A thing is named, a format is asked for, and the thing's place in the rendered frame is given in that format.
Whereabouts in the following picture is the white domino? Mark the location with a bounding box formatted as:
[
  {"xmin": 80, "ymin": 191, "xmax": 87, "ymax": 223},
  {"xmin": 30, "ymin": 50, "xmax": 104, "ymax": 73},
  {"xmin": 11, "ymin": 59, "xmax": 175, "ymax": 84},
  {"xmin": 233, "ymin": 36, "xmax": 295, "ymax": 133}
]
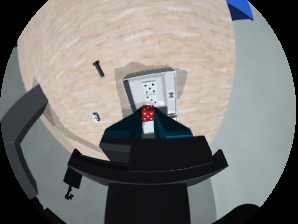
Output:
[{"xmin": 142, "ymin": 80, "xmax": 158, "ymax": 105}]

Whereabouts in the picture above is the red die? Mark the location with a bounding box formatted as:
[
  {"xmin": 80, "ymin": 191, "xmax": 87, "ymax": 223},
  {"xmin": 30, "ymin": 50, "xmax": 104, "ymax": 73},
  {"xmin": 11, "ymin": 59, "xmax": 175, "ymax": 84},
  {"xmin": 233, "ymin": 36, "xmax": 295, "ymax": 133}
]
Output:
[{"xmin": 142, "ymin": 105, "xmax": 154, "ymax": 120}]

